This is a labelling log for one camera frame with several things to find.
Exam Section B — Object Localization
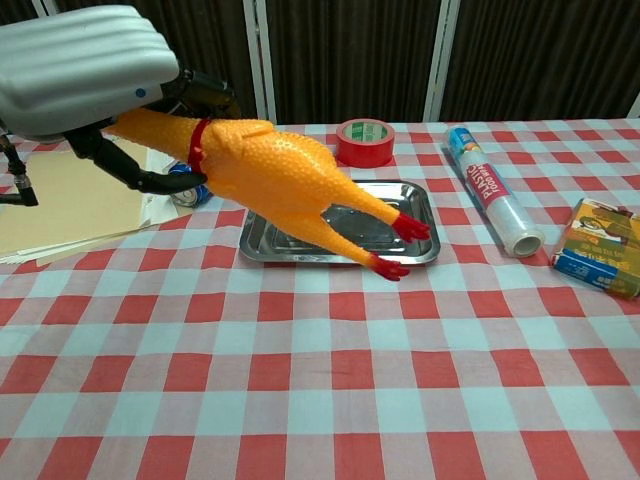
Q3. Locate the plastic food wrap roll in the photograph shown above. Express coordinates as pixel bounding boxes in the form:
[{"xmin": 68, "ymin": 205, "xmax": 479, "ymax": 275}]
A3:
[{"xmin": 442, "ymin": 124, "xmax": 546, "ymax": 259}]

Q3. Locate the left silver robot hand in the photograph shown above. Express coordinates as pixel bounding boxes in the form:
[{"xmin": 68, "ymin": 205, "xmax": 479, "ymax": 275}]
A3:
[{"xmin": 0, "ymin": 4, "xmax": 240, "ymax": 197}]

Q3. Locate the yellow rubber chicken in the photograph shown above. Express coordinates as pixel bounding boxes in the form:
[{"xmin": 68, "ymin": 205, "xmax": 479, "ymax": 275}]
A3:
[{"xmin": 102, "ymin": 108, "xmax": 432, "ymax": 282}]

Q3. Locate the red tape roll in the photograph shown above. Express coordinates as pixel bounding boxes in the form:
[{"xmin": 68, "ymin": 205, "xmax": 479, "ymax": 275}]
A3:
[{"xmin": 334, "ymin": 118, "xmax": 396, "ymax": 168}]

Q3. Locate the black pleated curtain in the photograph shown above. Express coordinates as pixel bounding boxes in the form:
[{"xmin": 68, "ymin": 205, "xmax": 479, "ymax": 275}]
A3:
[{"xmin": 0, "ymin": 0, "xmax": 640, "ymax": 125}]

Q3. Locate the silver metal tray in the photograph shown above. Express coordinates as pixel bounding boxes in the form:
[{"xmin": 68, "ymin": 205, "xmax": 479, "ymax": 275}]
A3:
[{"xmin": 238, "ymin": 179, "xmax": 441, "ymax": 267}]

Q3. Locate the red white checkered tablecloth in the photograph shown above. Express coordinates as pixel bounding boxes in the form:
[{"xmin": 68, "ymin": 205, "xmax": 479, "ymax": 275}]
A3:
[{"xmin": 0, "ymin": 118, "xmax": 640, "ymax": 480}]

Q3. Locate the colourful snack box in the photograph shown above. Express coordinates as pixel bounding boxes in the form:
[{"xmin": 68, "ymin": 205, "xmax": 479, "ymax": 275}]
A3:
[{"xmin": 550, "ymin": 197, "xmax": 640, "ymax": 300}]

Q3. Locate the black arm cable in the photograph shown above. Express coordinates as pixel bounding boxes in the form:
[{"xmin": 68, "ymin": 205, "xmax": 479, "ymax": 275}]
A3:
[{"xmin": 0, "ymin": 132, "xmax": 40, "ymax": 207}]

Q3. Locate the blue white drink can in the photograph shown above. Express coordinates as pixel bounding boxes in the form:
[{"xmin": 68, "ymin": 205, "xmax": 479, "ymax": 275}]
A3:
[{"xmin": 167, "ymin": 162, "xmax": 214, "ymax": 206}]

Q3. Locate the white frame post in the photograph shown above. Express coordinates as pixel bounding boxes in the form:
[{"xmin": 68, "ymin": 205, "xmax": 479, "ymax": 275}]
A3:
[
  {"xmin": 423, "ymin": 0, "xmax": 461, "ymax": 122},
  {"xmin": 242, "ymin": 0, "xmax": 278, "ymax": 125}
]

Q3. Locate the stack of manila paper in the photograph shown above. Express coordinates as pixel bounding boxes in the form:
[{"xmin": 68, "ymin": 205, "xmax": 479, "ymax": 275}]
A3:
[{"xmin": 0, "ymin": 144, "xmax": 194, "ymax": 266}]

